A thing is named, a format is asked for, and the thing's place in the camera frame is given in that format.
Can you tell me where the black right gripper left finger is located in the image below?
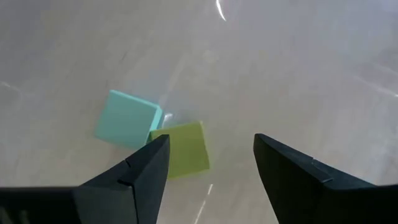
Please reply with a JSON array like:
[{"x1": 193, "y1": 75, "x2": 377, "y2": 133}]
[{"x1": 74, "y1": 134, "x2": 171, "y2": 224}]

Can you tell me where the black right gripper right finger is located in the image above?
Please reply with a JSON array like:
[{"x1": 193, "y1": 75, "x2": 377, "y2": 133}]
[{"x1": 253, "y1": 133, "x2": 333, "y2": 224}]

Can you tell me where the lime green foam cube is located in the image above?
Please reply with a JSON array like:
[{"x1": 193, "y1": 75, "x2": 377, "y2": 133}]
[{"x1": 146, "y1": 120, "x2": 211, "y2": 180}]

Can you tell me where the teal foam cube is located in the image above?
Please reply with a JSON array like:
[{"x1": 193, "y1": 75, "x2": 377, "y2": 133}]
[{"x1": 94, "y1": 89, "x2": 164, "y2": 149}]

